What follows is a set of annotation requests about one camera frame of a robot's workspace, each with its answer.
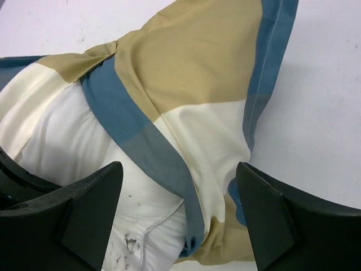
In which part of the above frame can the white pillow insert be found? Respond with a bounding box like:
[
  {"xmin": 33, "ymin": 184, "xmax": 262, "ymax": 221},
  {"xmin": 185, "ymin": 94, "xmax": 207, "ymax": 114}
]
[{"xmin": 19, "ymin": 83, "xmax": 188, "ymax": 271}]

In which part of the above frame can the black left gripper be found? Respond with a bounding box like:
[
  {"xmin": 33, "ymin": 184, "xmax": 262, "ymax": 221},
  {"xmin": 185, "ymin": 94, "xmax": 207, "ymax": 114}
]
[{"xmin": 1, "ymin": 150, "xmax": 60, "ymax": 211}]

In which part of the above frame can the blue tan white checked pillowcase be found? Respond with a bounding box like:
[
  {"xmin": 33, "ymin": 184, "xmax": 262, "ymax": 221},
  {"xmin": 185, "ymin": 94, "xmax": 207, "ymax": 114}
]
[{"xmin": 1, "ymin": 1, "xmax": 298, "ymax": 270}]

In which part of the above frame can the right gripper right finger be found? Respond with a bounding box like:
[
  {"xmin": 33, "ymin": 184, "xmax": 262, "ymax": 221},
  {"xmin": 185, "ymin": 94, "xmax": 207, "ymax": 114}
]
[{"xmin": 236, "ymin": 162, "xmax": 360, "ymax": 271}]

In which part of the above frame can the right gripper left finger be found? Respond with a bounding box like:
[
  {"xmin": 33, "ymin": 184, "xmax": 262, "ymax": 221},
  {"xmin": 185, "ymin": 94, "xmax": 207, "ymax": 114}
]
[{"xmin": 1, "ymin": 162, "xmax": 123, "ymax": 270}]

